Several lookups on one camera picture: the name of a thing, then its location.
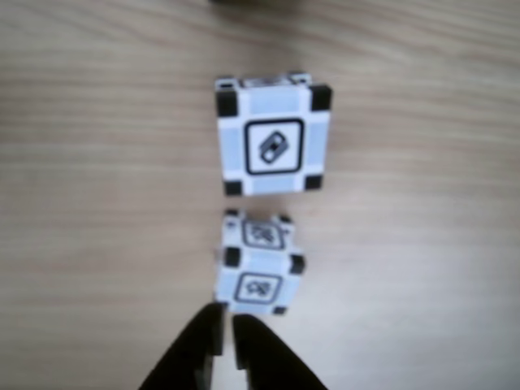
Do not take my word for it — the white cube with lightning symbol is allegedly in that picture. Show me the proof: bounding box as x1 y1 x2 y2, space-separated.
214 71 333 199

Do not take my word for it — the white cube with lamp symbol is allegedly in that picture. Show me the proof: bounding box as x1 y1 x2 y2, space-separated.
214 208 306 318

